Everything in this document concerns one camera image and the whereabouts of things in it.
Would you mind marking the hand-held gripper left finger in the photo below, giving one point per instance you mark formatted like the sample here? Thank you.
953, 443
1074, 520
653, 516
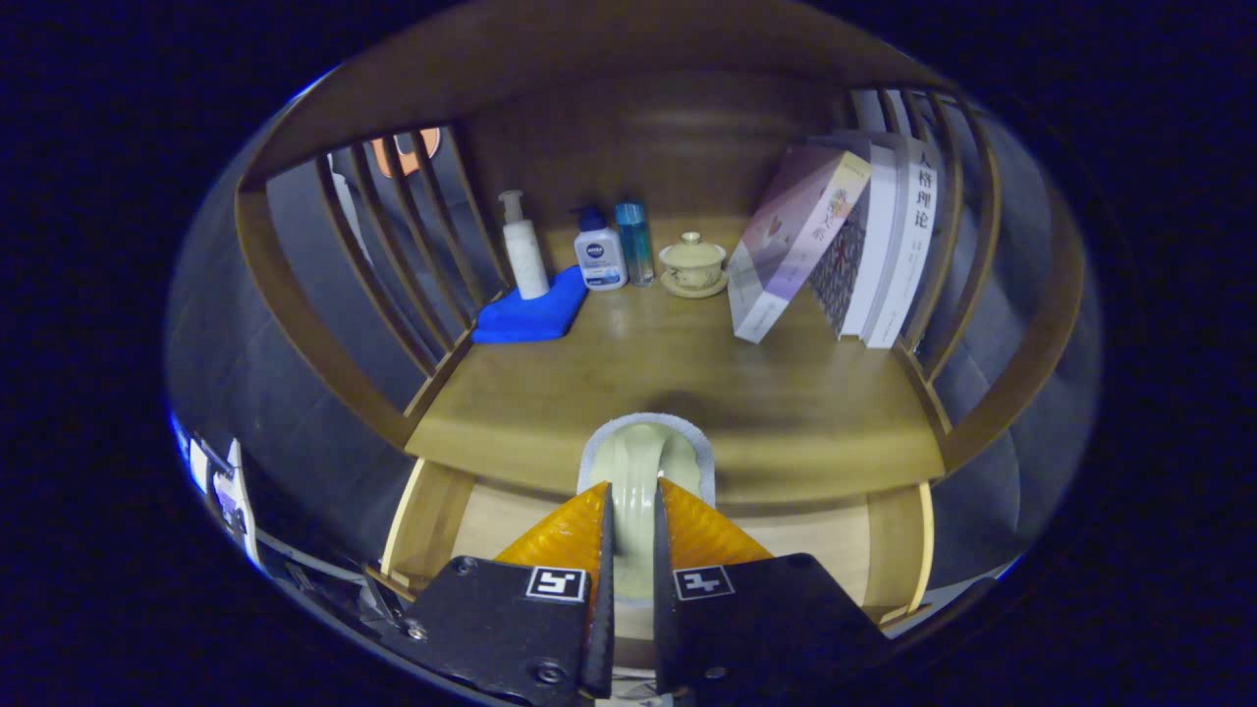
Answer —
601, 638

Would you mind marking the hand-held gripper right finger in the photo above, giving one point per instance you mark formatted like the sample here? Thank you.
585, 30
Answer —
665, 628

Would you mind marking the wooden drawer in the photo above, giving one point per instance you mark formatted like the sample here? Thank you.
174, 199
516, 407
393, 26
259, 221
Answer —
511, 520

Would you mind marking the wooden countertop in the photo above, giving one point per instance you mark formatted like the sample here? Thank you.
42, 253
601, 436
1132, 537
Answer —
687, 383

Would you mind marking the wooden cabinet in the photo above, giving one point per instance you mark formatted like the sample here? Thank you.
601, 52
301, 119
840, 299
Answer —
589, 49

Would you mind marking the blue folded cloth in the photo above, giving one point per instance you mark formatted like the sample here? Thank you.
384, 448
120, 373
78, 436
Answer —
530, 316

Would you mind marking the beige lidded teacup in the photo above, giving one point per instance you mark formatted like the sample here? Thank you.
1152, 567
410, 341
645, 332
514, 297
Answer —
693, 265

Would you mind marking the white blue-capped lotion bottle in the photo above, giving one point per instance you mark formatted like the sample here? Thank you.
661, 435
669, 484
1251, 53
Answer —
599, 260

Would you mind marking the teal slim bottle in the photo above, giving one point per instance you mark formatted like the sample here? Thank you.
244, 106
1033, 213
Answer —
635, 245

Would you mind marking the white equipment stand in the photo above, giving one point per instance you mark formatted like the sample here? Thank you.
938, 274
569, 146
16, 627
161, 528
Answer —
239, 506

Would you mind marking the white pump bottle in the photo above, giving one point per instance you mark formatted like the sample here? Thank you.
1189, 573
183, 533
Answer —
523, 257

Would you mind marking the dark patterned book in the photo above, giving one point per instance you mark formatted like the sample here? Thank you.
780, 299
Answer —
845, 270

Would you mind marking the pink purple book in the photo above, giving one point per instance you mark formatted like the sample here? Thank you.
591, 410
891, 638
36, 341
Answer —
786, 236

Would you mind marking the lit screen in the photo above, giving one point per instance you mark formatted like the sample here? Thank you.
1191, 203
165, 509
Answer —
203, 462

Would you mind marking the plain white book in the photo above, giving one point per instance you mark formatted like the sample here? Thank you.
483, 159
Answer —
877, 245

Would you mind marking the white book with black characters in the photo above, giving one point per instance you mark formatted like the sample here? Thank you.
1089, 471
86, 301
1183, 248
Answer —
911, 245

